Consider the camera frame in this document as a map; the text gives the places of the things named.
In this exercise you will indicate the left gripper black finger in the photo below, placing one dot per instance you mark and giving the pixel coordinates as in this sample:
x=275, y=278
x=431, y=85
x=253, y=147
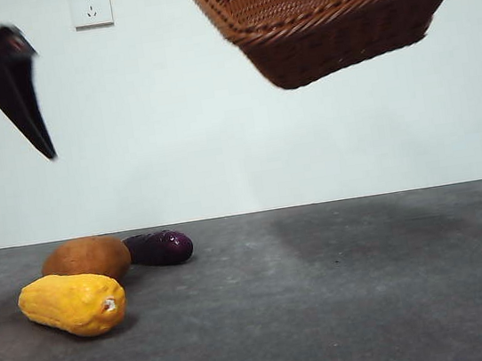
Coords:
x=18, y=95

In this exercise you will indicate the brown wicker basket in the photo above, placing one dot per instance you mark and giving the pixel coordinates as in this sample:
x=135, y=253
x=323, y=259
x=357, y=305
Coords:
x=329, y=38

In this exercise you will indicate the brown potato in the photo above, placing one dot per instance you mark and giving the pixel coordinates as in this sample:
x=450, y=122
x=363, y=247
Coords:
x=85, y=256

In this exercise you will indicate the yellow corn cob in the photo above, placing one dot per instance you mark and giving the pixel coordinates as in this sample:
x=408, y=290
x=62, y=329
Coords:
x=65, y=304

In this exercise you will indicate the purple eggplant with green stem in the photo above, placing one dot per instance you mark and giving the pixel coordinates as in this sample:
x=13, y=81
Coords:
x=156, y=248

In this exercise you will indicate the white wall socket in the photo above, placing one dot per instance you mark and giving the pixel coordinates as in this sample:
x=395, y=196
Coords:
x=92, y=7

